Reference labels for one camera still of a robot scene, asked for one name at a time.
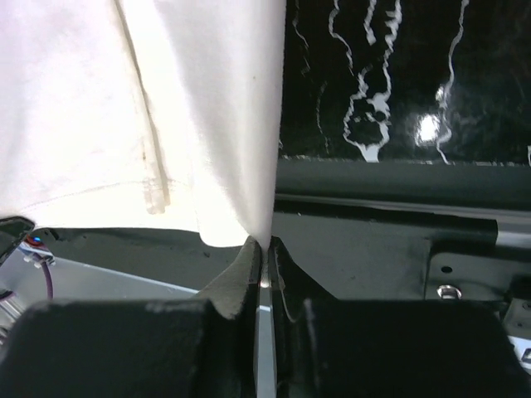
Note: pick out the cream white t shirt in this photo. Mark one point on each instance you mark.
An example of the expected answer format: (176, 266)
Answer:
(142, 114)

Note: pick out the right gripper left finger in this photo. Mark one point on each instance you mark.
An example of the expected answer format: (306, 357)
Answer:
(198, 347)

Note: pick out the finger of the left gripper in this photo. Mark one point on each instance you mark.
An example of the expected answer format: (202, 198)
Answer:
(13, 230)

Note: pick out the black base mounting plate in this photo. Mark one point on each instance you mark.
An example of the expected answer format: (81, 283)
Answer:
(362, 230)

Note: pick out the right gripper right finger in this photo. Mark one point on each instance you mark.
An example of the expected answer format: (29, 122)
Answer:
(328, 347)

